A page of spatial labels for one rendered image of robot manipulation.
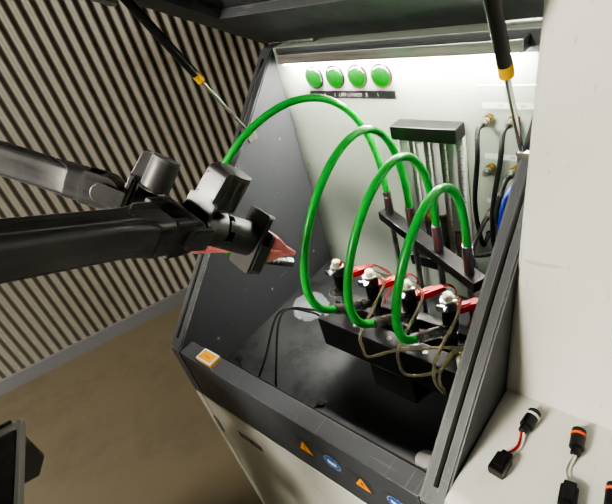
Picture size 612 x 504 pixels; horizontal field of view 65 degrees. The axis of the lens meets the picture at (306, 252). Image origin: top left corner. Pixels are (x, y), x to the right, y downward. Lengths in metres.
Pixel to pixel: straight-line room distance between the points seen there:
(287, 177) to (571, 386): 0.80
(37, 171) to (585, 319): 0.88
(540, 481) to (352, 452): 0.28
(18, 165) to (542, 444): 0.93
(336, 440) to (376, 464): 0.08
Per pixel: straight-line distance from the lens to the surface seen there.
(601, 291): 0.74
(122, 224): 0.60
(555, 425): 0.85
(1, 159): 0.96
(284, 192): 1.27
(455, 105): 0.99
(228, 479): 2.11
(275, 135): 1.22
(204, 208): 0.71
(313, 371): 1.15
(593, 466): 0.82
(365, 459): 0.86
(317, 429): 0.91
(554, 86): 0.68
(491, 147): 0.99
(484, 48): 0.90
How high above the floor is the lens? 1.68
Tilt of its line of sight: 34 degrees down
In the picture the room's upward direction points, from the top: 17 degrees counter-clockwise
